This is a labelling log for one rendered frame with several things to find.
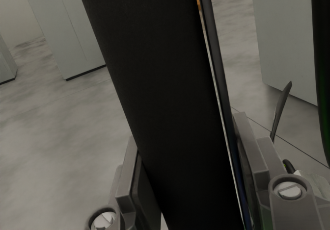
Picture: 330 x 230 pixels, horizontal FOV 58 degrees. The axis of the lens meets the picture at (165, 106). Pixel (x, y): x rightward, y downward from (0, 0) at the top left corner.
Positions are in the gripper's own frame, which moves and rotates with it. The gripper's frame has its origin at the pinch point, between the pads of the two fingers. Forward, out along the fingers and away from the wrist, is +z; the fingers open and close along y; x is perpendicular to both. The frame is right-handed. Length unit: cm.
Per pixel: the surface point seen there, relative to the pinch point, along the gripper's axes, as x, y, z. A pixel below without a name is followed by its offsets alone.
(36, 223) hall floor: -156, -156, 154
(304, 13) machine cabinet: -66, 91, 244
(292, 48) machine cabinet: -99, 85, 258
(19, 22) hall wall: -84, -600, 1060
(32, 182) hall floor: -156, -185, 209
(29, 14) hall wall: -70, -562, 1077
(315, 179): -42, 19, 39
